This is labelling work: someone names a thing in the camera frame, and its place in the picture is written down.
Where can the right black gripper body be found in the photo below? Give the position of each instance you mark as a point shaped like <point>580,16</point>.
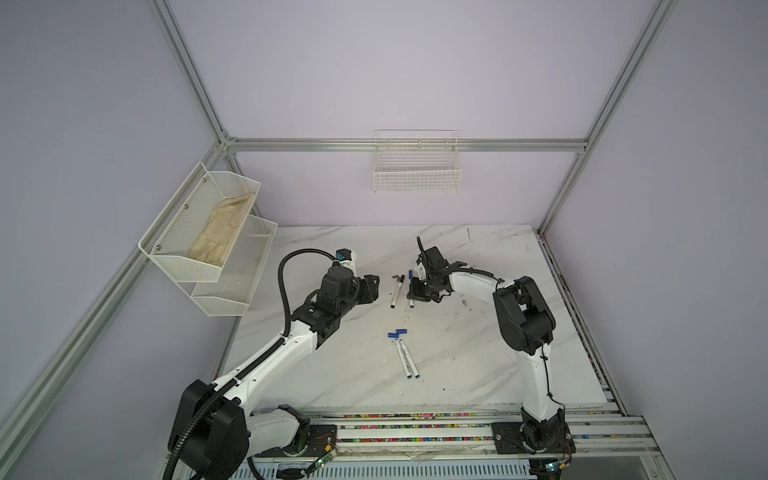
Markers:
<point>423,290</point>

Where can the lower white mesh shelf basket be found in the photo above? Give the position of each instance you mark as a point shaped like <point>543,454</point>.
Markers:
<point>233,293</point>

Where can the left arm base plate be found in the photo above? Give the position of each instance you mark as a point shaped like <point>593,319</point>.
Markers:
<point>313,443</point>

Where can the upper white mesh shelf basket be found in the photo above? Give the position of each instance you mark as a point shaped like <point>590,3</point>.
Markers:
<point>167,241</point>

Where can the white wire wall basket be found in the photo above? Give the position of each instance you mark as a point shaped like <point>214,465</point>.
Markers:
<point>414,161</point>

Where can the aluminium rail base frame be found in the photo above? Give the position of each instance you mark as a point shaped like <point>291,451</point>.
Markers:
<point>610,443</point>

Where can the white mesh shelf basket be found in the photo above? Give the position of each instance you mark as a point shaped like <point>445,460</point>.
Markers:
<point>233,293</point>
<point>167,241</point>

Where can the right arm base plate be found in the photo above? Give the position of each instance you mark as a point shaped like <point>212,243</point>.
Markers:
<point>532,438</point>

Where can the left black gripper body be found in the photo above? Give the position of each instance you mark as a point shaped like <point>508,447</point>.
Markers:
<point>366,292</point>

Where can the white marker pen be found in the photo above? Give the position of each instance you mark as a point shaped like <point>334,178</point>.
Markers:
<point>410,361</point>
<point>403,360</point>
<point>410,293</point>
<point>397,290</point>

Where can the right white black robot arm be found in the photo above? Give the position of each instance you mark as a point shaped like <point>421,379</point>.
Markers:
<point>526,325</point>

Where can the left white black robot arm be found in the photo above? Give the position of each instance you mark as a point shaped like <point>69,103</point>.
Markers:
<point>216,426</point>

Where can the beige cloth in basket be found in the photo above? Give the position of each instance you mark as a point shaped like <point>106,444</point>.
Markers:
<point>217,238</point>

